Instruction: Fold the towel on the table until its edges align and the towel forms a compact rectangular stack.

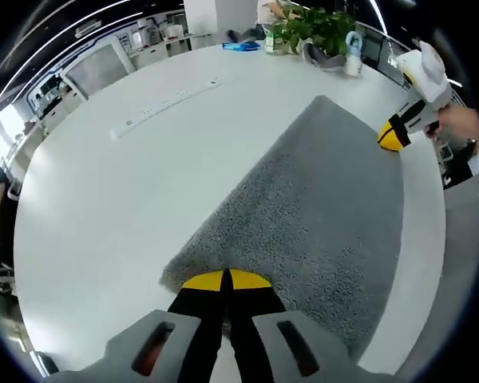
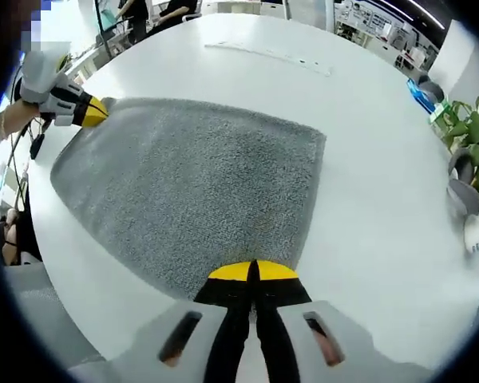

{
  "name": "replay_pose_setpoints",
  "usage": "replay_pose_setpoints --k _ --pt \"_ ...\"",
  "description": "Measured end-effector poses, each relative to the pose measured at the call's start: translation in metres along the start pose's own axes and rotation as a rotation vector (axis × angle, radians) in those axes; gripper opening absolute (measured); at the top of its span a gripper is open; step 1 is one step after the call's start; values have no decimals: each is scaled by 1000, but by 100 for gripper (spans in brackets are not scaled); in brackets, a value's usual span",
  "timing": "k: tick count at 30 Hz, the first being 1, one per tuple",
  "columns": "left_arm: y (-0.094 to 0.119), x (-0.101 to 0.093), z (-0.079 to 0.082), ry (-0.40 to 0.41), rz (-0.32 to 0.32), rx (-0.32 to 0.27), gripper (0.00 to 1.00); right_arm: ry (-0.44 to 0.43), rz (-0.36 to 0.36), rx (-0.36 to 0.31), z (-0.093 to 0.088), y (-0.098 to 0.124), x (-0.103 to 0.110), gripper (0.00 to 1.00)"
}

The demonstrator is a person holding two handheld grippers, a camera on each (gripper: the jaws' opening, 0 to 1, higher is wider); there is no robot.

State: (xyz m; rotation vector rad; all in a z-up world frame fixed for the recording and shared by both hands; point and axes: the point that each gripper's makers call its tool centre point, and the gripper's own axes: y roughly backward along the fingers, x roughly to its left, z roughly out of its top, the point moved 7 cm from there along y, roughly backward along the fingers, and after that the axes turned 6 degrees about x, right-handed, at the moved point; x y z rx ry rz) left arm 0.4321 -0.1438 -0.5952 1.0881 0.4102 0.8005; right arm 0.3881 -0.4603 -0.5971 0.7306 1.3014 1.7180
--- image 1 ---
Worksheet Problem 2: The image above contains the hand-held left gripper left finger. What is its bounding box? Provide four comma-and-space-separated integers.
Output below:
51, 269, 228, 383

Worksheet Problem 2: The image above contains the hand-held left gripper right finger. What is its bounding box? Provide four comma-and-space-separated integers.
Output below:
228, 269, 369, 383

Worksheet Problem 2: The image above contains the grey towel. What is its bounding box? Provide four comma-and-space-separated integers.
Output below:
161, 94, 406, 362

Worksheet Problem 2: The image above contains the person's right hand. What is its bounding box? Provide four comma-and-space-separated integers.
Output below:
425, 105, 474, 141

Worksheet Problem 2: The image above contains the black monitor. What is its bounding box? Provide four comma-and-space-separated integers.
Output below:
361, 28, 386, 67

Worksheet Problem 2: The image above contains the white blue spray bottle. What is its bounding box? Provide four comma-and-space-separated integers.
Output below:
342, 31, 365, 77

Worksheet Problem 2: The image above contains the green potted plant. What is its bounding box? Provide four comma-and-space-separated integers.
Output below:
279, 6, 358, 57

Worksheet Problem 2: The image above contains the green white carton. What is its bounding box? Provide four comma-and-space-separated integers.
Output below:
264, 27, 287, 57

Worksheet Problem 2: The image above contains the white table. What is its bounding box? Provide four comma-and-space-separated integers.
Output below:
14, 39, 448, 383

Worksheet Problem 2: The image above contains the blue packet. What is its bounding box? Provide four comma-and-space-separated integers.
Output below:
222, 39, 262, 53

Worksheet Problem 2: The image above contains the white power strip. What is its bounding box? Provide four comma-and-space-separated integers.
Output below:
110, 74, 236, 140

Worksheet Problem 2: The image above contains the white mesh office chair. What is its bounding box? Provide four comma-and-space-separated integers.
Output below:
63, 41, 137, 101

